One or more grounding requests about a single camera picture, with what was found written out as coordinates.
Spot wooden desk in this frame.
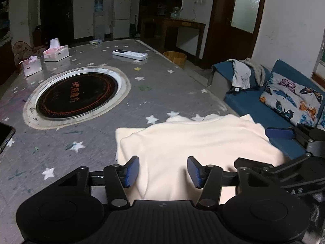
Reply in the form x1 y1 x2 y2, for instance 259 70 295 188
141 17 207 56

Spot blue sofa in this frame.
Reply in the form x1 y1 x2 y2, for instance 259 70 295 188
208 60 325 159

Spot small white tissue box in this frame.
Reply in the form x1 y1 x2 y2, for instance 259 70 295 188
21 55 42 77

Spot white water dispenser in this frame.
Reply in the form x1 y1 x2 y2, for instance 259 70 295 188
93 12 106 40

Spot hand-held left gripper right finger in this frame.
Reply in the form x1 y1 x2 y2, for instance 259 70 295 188
187 156 275 208

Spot white remote control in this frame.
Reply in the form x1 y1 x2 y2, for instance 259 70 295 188
112 49 148 61

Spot large white tissue box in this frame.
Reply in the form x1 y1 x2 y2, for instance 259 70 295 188
43 39 70 62

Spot grey garment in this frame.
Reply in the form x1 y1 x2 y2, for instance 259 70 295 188
226 58 266 87

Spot cream sweatshirt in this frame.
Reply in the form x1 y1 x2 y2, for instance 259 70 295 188
115 114 288 205

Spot grey star table mat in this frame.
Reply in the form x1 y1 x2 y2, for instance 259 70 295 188
0 39 240 234

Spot dark wooden door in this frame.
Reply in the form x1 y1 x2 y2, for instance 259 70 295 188
40 0 75 47

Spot dark wooden shelf unit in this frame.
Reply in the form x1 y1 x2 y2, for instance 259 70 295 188
138 0 184 38

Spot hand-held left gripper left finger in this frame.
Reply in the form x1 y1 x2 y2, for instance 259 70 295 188
52 156 141 208

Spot dark smartphone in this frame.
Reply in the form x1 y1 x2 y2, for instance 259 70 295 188
0 122 16 155

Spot wooden bucket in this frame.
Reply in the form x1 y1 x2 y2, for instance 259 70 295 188
163 51 187 69

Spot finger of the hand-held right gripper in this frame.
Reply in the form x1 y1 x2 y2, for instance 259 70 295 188
234 152 313 176
265 124 325 143

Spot butterfly print cushion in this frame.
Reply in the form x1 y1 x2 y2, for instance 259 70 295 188
259 72 324 126
315 104 325 130

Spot round built-in induction cooktop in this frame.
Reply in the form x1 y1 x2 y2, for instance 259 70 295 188
22 65 132 131

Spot white refrigerator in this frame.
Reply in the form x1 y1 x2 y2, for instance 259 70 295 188
112 0 132 40

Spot polka dot play tent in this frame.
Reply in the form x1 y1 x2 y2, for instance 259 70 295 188
13 41 47 64

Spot frosted glass panel door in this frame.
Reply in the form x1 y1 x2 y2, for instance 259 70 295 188
203 0 268 70

